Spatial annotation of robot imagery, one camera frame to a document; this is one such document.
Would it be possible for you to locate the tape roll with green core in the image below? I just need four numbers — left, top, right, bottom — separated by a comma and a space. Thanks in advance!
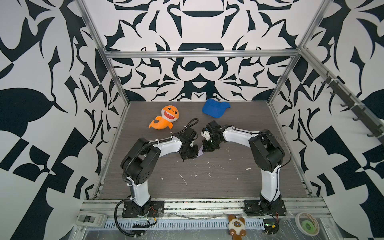
295, 212, 320, 237

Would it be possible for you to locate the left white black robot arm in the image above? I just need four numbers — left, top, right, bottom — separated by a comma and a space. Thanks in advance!
121, 127, 199, 207

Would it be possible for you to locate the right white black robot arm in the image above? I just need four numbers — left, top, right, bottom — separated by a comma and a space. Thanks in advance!
201, 121, 285, 204

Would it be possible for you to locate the brown white plush toy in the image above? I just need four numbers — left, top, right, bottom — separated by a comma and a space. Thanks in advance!
228, 215, 247, 240

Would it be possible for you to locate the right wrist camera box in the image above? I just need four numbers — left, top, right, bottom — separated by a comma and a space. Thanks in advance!
201, 128, 211, 141

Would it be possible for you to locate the white power strip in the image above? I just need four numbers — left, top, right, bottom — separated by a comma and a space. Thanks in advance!
75, 212, 108, 228

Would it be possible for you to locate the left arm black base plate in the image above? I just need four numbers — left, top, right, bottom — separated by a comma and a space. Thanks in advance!
122, 199, 165, 218

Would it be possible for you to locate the blue cap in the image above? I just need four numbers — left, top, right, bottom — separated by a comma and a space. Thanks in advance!
202, 99, 231, 119

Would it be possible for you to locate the lilac square paper sheet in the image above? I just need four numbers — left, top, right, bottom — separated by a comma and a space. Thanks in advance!
197, 146, 204, 158

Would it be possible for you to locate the small black electronics board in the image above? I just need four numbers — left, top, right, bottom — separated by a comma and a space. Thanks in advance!
263, 219, 280, 236

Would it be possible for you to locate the black corrugated cable hose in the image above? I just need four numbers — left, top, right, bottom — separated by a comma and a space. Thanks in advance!
113, 196, 157, 238

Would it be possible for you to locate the orange shark plush toy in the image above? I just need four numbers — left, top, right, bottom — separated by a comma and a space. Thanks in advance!
149, 105, 180, 130

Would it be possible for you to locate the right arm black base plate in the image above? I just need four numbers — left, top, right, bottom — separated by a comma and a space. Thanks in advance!
244, 198, 287, 217

